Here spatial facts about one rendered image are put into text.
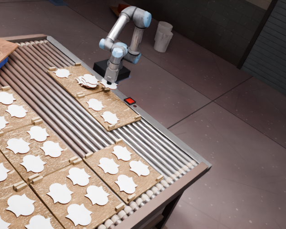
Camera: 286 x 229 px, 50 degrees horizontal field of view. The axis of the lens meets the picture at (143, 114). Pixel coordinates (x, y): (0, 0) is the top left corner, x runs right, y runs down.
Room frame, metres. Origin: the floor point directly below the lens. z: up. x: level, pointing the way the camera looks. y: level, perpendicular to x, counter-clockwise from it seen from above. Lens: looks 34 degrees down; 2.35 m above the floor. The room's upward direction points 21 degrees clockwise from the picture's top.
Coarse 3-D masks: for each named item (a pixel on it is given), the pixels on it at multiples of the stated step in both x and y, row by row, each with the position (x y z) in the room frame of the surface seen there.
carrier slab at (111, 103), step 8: (88, 96) 2.04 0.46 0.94; (96, 96) 2.08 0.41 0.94; (104, 96) 2.13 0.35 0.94; (112, 96) 2.17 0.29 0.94; (80, 104) 1.92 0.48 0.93; (104, 104) 2.02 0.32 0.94; (112, 104) 2.06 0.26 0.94; (120, 104) 2.10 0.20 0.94; (88, 112) 1.86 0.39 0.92; (96, 112) 1.88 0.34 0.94; (112, 112) 1.95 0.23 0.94; (120, 112) 1.99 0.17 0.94; (128, 112) 2.03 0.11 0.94; (96, 120) 1.81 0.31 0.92; (120, 120) 1.89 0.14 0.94; (128, 120) 1.93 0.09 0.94; (136, 120) 1.98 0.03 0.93; (104, 128) 1.75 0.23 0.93; (112, 128) 1.77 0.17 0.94
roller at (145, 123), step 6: (48, 42) 2.70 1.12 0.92; (54, 48) 2.63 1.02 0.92; (60, 54) 2.57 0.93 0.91; (66, 60) 2.52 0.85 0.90; (138, 120) 2.02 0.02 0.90; (144, 120) 2.03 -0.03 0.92; (150, 126) 1.98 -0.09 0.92; (156, 132) 1.94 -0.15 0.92; (162, 138) 1.90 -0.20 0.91; (168, 144) 1.86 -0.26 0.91; (180, 150) 1.83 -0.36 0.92; (186, 156) 1.79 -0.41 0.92; (192, 162) 1.75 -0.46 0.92
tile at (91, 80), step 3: (84, 75) 2.24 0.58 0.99; (87, 75) 2.26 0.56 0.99; (90, 75) 2.27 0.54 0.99; (84, 78) 2.20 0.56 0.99; (87, 78) 2.21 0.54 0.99; (90, 78) 2.23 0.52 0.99; (93, 78) 2.25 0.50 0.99; (87, 81) 2.17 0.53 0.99; (90, 81) 2.18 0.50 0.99; (93, 81) 2.20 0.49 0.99; (96, 81) 2.22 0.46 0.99; (93, 84) 2.17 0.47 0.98
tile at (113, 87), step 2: (102, 80) 2.14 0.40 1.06; (104, 80) 2.15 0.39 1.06; (106, 80) 2.16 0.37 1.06; (100, 82) 2.11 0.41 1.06; (102, 82) 2.12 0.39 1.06; (104, 82) 2.13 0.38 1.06; (106, 82) 2.14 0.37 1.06; (102, 84) 2.10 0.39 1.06; (104, 84) 2.10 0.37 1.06; (106, 84) 2.11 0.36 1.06; (112, 84) 2.14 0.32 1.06; (114, 84) 2.16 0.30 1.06; (116, 84) 2.17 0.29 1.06; (104, 86) 2.08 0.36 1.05; (106, 86) 2.08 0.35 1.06; (108, 86) 2.09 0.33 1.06; (110, 86) 2.10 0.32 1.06; (112, 86) 2.11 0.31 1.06; (114, 86) 2.12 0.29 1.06; (116, 86) 2.13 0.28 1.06; (108, 88) 2.08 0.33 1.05; (110, 88) 2.08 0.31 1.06; (112, 88) 2.08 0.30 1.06; (114, 88) 2.10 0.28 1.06
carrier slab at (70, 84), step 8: (48, 72) 2.18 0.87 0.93; (72, 72) 2.30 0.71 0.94; (80, 72) 2.35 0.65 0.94; (88, 72) 2.40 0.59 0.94; (56, 80) 2.11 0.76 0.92; (64, 80) 2.14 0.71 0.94; (72, 80) 2.18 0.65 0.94; (64, 88) 2.05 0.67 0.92; (72, 88) 2.07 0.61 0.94; (80, 88) 2.11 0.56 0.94; (96, 88) 2.20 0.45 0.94
